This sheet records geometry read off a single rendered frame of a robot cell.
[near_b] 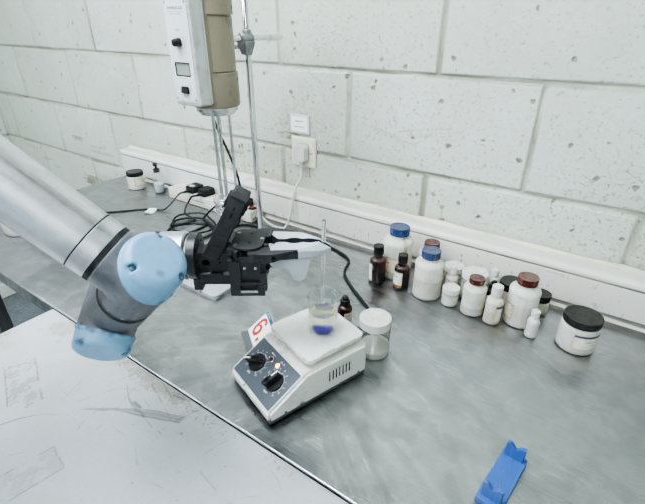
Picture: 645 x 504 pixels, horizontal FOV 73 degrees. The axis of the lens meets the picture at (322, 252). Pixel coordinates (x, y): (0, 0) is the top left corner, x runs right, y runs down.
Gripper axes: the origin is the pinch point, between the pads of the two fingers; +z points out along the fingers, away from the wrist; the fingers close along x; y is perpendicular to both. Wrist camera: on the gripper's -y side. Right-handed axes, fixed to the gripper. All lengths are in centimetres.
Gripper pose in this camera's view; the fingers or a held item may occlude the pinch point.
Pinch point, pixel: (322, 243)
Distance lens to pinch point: 65.9
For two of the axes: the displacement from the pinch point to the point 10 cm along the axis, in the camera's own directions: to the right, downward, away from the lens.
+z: 10.0, 0.0, 0.3
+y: -0.1, 8.8, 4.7
